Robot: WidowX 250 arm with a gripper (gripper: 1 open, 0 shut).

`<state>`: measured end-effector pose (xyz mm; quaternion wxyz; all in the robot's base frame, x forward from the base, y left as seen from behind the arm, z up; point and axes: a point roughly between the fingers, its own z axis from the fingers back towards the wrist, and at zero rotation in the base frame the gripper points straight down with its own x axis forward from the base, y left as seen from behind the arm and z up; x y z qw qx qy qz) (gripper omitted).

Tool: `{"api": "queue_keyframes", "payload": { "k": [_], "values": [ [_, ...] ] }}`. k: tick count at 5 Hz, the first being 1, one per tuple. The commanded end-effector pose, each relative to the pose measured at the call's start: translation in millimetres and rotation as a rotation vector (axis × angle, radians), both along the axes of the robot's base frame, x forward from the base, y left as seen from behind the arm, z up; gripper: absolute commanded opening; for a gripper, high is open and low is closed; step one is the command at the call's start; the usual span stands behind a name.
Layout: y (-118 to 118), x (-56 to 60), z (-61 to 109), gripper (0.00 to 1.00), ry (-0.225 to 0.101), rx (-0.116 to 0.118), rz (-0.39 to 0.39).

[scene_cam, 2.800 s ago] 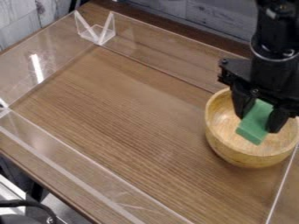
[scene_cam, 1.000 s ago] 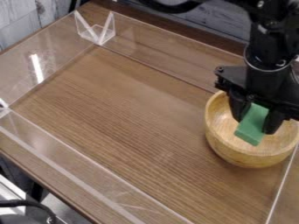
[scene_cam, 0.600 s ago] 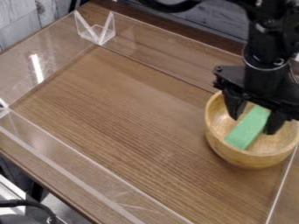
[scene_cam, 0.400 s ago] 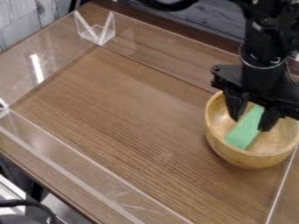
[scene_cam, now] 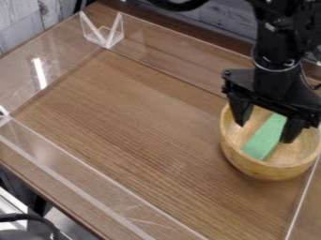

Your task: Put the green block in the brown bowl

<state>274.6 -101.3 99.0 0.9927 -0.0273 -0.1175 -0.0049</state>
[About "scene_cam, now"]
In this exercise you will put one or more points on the green rectangular block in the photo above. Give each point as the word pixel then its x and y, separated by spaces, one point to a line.
pixel 265 138

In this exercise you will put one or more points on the clear acrylic tray wall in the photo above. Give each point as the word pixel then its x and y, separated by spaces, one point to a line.
pixel 111 132

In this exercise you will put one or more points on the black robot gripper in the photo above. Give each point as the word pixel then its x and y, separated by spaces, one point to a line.
pixel 279 90

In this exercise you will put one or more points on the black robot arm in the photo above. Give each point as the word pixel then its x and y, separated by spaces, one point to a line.
pixel 287 32

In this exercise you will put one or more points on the brown wooden bowl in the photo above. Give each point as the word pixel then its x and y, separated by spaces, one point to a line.
pixel 289 160

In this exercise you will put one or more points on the clear acrylic corner bracket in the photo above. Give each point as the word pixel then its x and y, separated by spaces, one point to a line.
pixel 104 36

